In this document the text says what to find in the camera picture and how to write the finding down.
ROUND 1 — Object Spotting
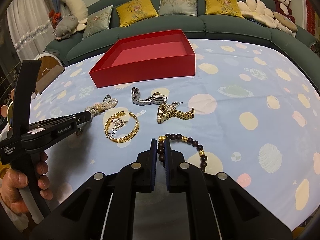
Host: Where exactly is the white pearl bracelet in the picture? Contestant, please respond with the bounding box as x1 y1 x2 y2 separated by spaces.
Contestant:
85 97 119 117

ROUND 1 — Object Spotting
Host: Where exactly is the dark wooden bead bracelet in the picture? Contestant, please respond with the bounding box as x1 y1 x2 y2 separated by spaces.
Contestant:
157 133 208 173

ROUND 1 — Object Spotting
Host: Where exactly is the gold braided chain bracelet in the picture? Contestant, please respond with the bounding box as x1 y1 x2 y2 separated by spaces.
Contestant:
103 109 140 144

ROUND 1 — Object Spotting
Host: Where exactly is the gold wristwatch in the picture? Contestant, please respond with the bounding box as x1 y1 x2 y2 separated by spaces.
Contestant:
157 104 195 124

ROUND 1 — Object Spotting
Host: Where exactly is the silver link wristwatch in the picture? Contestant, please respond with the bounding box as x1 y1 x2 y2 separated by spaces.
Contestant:
131 87 168 106

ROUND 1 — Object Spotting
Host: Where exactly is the person's left hand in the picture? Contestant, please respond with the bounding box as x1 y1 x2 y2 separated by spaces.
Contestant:
1 152 53 215

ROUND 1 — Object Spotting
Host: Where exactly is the grey pig plush toy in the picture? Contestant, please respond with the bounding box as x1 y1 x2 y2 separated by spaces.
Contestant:
53 15 78 41

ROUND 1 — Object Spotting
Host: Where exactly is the planet print blue tablecloth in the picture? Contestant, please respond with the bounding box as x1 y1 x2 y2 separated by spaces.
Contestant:
30 39 319 229

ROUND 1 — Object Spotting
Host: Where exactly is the left grey floral cushion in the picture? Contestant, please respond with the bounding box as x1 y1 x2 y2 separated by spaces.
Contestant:
82 5 113 40

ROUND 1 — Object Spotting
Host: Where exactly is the grey floral cushion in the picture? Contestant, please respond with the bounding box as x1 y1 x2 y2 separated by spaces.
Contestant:
158 0 198 17
82 5 113 40

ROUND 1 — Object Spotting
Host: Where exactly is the red cardboard tray box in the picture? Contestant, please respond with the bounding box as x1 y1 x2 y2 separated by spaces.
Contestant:
89 29 196 88

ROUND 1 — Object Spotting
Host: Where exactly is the white sheer curtain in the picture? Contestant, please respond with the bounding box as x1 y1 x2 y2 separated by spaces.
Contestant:
7 0 54 60

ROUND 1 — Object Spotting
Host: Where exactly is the left yellow floral cushion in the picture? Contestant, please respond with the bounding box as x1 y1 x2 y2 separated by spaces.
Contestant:
116 0 159 28

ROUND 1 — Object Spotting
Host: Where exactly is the yellow floral cushion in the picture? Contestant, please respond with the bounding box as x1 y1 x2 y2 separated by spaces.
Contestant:
205 0 244 18
116 0 159 28

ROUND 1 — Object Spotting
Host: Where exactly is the middle grey floral cushion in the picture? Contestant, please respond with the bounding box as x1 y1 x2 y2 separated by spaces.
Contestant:
158 0 198 17

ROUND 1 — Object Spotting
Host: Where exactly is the dark green curved sofa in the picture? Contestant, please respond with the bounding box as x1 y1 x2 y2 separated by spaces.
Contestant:
45 0 319 69

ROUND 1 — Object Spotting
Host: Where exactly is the right yellow floral cushion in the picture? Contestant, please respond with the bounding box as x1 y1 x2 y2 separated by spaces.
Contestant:
205 0 244 18

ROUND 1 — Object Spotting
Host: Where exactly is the cream flower shaped cushion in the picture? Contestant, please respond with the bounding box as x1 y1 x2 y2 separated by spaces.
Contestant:
238 0 297 37

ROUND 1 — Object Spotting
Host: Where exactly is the brown mushroom plush cushion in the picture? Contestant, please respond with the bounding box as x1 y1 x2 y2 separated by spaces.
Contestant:
273 12 298 33

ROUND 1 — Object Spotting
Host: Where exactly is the red monkey plush toy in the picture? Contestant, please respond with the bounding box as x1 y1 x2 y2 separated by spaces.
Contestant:
273 0 295 23

